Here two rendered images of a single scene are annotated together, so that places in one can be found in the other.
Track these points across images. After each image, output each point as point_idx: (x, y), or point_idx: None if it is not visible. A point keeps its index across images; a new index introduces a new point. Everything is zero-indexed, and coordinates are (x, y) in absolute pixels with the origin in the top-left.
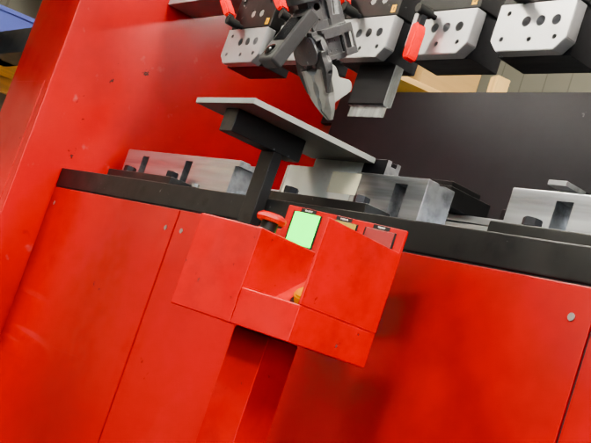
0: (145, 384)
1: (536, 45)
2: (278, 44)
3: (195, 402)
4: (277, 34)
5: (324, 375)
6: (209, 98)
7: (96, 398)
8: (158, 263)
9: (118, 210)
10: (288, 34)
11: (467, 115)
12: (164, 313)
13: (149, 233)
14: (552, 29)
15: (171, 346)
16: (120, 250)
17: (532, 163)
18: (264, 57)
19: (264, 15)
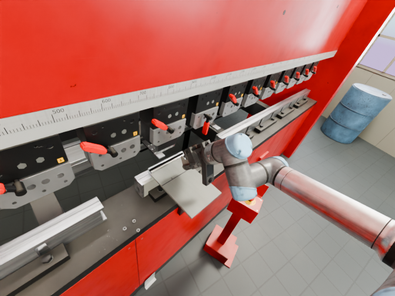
0: (152, 252)
1: (233, 111)
2: (212, 176)
3: (176, 231)
4: (207, 174)
5: None
6: (199, 211)
7: (127, 278)
8: (134, 251)
9: (69, 292)
10: (213, 170)
11: None
12: (150, 245)
13: (116, 259)
14: (237, 106)
15: (159, 241)
16: (94, 281)
17: None
18: (210, 183)
19: (49, 159)
